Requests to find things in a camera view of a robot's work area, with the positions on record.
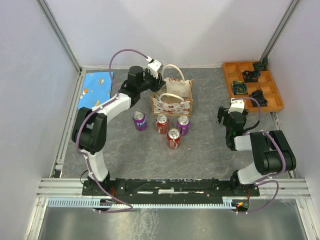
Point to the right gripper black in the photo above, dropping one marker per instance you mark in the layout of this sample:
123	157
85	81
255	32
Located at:
222	112

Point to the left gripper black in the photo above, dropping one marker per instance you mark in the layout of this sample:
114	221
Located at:
158	83

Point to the patterned canvas bag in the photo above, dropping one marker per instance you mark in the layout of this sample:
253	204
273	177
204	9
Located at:
178	98

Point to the red cola can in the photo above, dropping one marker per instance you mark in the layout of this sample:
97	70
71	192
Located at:
162	124
173	138

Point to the purple Fanta can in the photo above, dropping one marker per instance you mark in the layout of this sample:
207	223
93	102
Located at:
140	120
183	125

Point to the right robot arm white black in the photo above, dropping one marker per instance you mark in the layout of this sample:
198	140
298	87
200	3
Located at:
272	154

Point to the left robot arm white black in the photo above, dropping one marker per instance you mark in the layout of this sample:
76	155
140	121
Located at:
90	128

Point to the blue yellow rolled sock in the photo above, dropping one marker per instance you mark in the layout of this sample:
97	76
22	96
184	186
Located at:
239	87

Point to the orange compartment tray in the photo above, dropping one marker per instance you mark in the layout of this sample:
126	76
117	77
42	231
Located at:
233	71

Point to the black rolled sock front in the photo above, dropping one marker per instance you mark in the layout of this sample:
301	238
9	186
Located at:
259	97

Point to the black rolled sock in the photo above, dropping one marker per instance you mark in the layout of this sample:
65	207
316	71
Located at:
259	97
251	76

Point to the black rolled sock centre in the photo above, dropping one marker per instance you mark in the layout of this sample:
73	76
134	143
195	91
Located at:
251	76

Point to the blue patterned cloth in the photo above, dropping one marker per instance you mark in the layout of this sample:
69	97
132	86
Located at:
96	89

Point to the dark green sock back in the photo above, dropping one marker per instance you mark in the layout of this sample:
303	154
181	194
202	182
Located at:
261	65

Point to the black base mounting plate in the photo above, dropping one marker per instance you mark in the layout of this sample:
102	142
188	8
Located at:
178	191

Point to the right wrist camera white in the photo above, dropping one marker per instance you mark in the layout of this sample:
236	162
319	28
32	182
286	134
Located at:
236	105

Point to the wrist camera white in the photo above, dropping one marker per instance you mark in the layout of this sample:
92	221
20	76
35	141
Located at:
236	105
154	66

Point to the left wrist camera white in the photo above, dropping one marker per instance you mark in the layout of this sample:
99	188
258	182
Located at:
154	66

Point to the aluminium frame rail front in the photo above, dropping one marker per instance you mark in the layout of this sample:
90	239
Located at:
289	188

